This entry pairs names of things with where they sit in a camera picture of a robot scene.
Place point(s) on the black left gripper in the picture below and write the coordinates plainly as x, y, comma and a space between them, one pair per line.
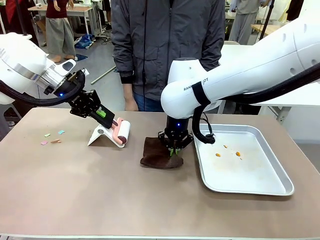
85, 102

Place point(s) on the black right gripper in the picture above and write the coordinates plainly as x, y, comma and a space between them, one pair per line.
178, 126

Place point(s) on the dark brown cloth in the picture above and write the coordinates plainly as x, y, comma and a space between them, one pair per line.
156, 156

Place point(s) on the person's right forearm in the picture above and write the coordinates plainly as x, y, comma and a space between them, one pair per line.
122, 65

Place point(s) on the person's left forearm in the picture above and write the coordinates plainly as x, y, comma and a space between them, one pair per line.
212, 57

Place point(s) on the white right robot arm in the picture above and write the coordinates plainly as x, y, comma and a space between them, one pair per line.
250, 67

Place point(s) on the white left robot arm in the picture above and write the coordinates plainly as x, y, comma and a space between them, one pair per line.
20, 62

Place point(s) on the person's right hand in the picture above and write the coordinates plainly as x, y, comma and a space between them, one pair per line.
130, 98

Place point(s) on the white lint roller stand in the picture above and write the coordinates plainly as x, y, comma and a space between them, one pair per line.
96, 138

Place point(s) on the long rod on floor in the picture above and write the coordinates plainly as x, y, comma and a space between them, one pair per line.
103, 74

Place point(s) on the blue paper scrap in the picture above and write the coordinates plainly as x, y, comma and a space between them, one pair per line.
61, 132

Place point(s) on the orange brown paper scrap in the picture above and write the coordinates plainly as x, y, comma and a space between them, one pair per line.
55, 141

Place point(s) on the green paper scrap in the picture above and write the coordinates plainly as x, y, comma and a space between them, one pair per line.
47, 135

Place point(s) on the pink paper scrap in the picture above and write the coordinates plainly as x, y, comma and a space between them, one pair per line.
44, 143

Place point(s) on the silver metal tray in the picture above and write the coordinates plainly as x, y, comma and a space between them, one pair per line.
240, 172

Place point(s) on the blue plastic bag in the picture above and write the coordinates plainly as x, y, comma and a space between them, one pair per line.
84, 41

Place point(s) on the person in grey jacket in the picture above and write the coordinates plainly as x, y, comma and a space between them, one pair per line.
165, 37

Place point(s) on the wooden top background table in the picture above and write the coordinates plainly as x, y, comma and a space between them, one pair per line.
82, 11

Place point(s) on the background person in grey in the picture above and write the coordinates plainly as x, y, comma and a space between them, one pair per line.
243, 22

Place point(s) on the black tripod pole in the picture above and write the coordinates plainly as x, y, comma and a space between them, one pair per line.
267, 17

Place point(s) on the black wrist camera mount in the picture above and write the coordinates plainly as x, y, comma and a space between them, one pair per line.
77, 76

